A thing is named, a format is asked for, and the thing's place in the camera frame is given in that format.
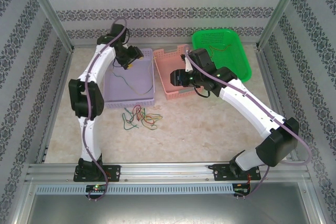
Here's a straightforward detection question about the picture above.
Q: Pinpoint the purple plastic basket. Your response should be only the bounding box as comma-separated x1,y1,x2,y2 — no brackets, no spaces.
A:
103,48,156,110

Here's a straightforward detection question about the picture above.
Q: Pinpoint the yellow green cable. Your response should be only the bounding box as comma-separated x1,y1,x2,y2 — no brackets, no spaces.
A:
110,56,155,96

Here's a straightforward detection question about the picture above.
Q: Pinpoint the thin red cable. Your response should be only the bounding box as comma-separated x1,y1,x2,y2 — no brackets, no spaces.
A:
209,43,232,58
130,105,145,124

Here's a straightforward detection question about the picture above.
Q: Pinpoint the pink plastic basket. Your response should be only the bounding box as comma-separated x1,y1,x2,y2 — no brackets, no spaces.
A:
153,44,206,101

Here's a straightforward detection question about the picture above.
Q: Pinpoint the green plastic basket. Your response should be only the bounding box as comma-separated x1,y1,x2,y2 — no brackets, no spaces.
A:
191,28,253,83

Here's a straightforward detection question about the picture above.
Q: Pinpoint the small green controller board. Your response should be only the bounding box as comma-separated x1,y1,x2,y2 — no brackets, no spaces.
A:
233,183,251,196
86,184,108,193

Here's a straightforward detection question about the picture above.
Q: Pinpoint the grey metal shelf panel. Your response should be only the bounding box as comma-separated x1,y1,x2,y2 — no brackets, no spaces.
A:
10,182,326,224

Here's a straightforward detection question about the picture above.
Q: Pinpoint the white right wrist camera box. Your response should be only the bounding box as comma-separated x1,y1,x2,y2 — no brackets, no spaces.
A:
180,54,194,73

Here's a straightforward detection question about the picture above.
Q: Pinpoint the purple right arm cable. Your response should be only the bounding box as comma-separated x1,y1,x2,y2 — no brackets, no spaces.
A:
183,45,313,198

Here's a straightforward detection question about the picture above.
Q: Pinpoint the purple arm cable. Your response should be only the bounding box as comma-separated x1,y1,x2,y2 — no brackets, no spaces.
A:
183,45,313,198
82,18,129,201

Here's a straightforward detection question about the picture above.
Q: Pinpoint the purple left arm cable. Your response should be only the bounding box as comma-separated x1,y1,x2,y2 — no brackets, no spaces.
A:
82,18,129,201

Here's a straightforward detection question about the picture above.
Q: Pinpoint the aluminium frame post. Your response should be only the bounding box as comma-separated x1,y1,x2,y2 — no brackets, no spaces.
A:
256,0,307,51
20,0,75,52

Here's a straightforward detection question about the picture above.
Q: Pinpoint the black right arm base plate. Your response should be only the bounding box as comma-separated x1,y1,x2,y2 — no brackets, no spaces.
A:
212,164,262,182

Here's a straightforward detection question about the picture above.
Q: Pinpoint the aluminium mounting rail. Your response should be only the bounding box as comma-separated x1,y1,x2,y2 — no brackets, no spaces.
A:
25,163,310,183

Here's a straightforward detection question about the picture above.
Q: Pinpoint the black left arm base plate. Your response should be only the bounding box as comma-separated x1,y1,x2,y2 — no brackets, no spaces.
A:
73,165,122,183

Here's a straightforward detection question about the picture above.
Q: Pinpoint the slotted grey cable duct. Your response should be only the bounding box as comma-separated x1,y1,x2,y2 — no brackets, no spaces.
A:
35,184,234,195

